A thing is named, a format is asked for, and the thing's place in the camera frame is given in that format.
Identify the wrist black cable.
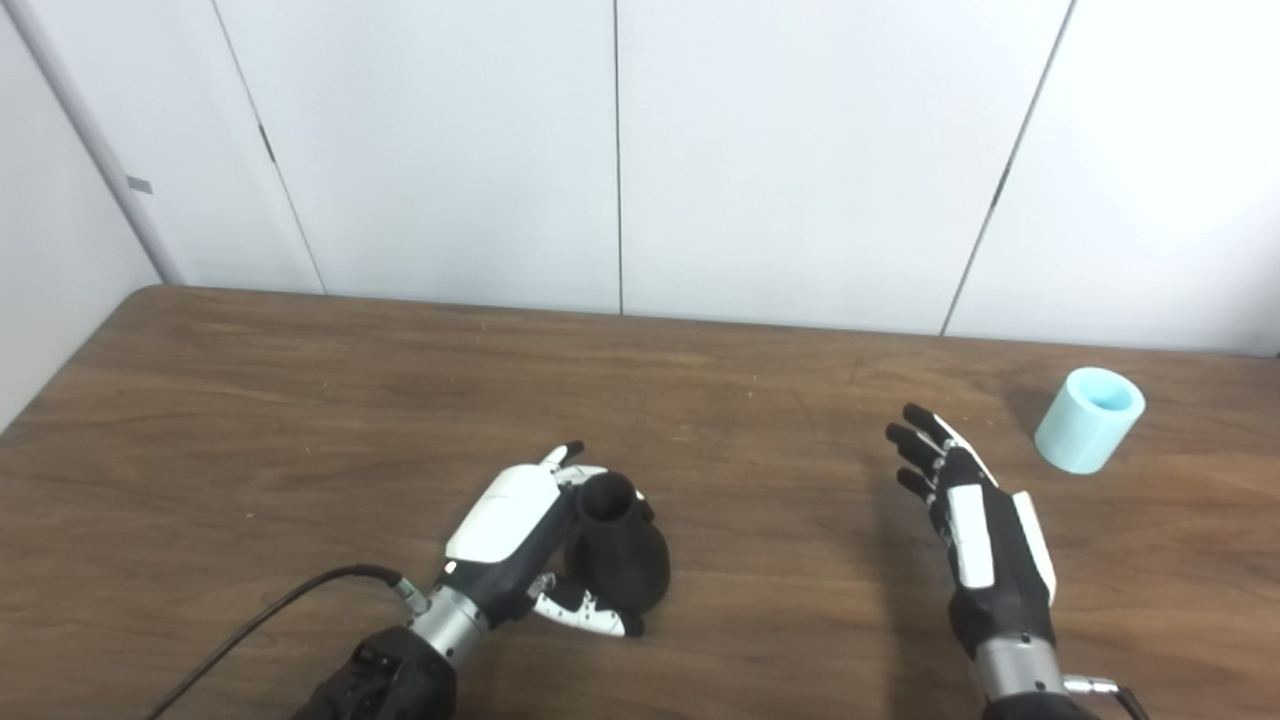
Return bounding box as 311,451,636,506
1062,675,1151,720
145,565,431,720

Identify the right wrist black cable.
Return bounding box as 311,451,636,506
1062,675,1151,720

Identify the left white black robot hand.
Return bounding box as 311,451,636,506
428,440,646,639

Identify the black cup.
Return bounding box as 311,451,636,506
562,472,671,616

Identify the light blue cup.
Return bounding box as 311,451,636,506
1034,367,1147,475

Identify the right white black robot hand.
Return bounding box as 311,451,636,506
885,403,1058,661

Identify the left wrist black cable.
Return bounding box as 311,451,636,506
145,565,431,720

